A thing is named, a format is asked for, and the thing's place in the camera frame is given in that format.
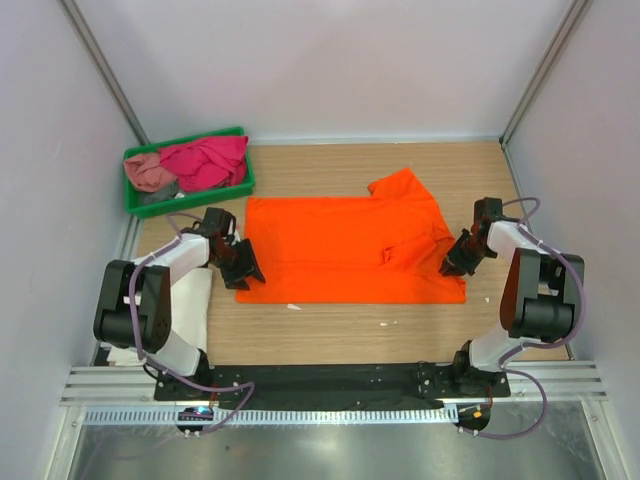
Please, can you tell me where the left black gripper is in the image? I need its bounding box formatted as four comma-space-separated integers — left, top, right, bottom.
211, 238, 264, 290

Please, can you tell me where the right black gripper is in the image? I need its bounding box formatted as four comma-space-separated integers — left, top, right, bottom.
441, 228, 494, 277

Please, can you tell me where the orange t shirt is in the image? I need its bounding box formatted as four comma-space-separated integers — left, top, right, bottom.
236, 168, 466, 304

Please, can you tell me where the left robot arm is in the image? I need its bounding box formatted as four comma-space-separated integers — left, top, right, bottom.
93, 207, 266, 400

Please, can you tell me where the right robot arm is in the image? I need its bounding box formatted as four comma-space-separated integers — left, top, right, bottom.
439, 197, 585, 396

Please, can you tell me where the folded white t shirt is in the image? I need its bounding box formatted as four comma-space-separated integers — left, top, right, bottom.
104, 267, 215, 367

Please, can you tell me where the magenta t shirt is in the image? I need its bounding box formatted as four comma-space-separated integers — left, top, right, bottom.
158, 135, 249, 193

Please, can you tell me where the grey t shirt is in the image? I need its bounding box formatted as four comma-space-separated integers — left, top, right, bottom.
138, 181, 186, 206

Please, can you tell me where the green plastic bin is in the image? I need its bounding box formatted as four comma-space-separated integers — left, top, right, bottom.
124, 126, 255, 219

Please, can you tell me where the dusty pink t shirt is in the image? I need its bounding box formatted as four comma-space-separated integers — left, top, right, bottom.
124, 152, 176, 193

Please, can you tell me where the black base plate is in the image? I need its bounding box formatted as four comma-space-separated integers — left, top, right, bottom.
153, 362, 512, 412

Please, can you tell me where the white slotted cable duct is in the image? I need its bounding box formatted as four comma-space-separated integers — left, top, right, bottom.
84, 405, 458, 427

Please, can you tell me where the aluminium front rail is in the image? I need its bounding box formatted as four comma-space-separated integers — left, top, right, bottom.
60, 361, 608, 407

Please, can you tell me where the right aluminium corner post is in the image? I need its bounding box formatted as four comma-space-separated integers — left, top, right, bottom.
499, 0, 593, 151

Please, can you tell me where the aluminium corner post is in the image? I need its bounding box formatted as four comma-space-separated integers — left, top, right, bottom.
58, 0, 149, 145
499, 0, 593, 151

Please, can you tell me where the left aluminium corner post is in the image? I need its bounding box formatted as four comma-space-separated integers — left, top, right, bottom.
58, 0, 149, 145

